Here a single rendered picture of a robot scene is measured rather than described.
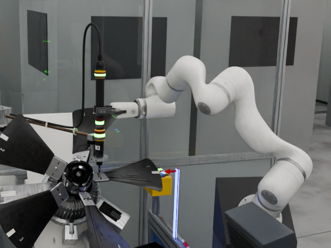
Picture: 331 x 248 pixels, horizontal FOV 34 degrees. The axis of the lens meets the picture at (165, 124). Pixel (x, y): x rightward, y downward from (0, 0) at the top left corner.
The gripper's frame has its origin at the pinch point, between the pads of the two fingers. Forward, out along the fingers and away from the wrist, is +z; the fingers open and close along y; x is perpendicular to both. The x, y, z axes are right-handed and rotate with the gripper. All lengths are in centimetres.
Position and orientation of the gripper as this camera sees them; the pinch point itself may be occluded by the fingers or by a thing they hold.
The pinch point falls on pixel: (99, 110)
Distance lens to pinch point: 219.9
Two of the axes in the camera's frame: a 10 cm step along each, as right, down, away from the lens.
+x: 0.4, -9.7, -2.3
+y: -3.5, -2.3, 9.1
